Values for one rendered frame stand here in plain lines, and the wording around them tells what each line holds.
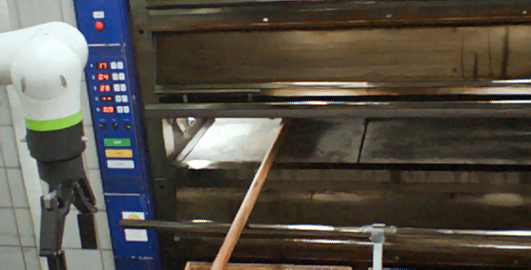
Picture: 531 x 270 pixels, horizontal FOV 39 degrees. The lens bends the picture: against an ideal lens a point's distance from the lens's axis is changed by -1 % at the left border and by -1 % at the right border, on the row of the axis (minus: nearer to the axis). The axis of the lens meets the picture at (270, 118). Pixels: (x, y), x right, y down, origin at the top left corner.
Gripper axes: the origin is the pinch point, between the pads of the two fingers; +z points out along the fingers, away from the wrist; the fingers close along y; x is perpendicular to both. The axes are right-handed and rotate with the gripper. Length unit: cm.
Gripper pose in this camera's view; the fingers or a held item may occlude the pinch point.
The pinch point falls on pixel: (75, 261)
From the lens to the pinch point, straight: 137.2
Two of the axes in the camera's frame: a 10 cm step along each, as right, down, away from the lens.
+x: 9.9, 0.0, -1.4
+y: -1.3, 3.2, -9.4
